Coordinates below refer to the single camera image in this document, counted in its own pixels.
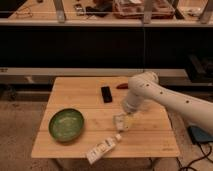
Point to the green ceramic bowl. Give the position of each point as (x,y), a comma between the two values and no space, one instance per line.
(66,125)

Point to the red object on table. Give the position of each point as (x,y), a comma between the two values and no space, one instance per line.
(122,86)

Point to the black rectangular remote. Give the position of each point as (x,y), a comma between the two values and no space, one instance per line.
(106,94)

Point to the wooden folding table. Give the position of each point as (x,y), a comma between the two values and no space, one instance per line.
(150,137)

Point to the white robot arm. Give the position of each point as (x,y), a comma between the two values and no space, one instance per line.
(146,86)

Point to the long wooden shelf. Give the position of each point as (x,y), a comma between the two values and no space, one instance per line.
(99,13)

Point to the blue box on floor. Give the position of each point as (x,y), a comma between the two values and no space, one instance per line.
(199,136)

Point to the brown tray on shelf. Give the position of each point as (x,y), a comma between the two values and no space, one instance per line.
(161,9)

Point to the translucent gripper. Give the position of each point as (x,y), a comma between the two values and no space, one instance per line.
(129,111)

